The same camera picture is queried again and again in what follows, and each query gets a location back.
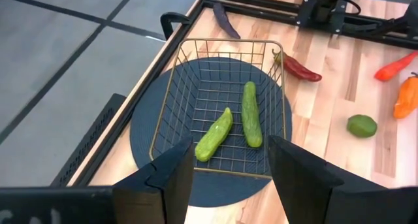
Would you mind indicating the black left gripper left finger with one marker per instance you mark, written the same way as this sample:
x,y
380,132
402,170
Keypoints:
x,y
163,191

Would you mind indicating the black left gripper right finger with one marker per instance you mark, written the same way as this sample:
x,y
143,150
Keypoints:
x,y
303,185

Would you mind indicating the light green cucumber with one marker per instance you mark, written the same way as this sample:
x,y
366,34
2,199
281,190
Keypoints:
x,y
214,136

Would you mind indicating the green lime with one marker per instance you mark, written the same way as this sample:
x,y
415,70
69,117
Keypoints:
x,y
362,126

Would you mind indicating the dark green cucumber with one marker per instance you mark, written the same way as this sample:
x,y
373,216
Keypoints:
x,y
251,114

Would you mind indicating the dark red pepper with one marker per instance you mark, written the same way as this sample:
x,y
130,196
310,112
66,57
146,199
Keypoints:
x,y
298,69

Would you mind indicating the orange carrot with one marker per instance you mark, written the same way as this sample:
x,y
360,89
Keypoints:
x,y
406,96

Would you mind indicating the slim orange-red pepper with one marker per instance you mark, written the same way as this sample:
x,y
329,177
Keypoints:
x,y
393,68

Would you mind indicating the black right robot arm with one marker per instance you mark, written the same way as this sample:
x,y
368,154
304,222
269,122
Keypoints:
x,y
323,5

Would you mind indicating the black table clamp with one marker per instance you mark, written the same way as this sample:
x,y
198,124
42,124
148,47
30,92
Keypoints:
x,y
171,19

